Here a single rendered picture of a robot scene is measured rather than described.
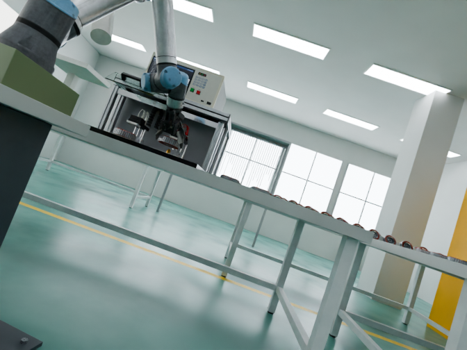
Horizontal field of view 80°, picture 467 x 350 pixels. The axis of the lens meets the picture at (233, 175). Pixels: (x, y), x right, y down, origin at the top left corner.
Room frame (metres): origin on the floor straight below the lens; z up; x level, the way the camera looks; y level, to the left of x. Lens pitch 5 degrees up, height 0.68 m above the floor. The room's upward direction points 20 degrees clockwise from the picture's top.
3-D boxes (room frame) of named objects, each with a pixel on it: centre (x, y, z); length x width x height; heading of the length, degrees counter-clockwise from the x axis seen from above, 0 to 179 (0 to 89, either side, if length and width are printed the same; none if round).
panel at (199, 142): (1.68, 0.46, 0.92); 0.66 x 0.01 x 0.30; 88
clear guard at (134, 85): (1.44, 0.59, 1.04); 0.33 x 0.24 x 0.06; 178
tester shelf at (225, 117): (1.75, 0.46, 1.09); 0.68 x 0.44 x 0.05; 88
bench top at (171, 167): (1.67, 0.46, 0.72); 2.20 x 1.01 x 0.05; 88
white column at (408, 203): (4.32, -2.70, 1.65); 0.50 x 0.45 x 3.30; 178
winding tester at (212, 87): (1.75, 0.45, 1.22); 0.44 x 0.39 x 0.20; 88
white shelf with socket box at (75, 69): (2.04, 1.36, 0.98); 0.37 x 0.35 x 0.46; 88
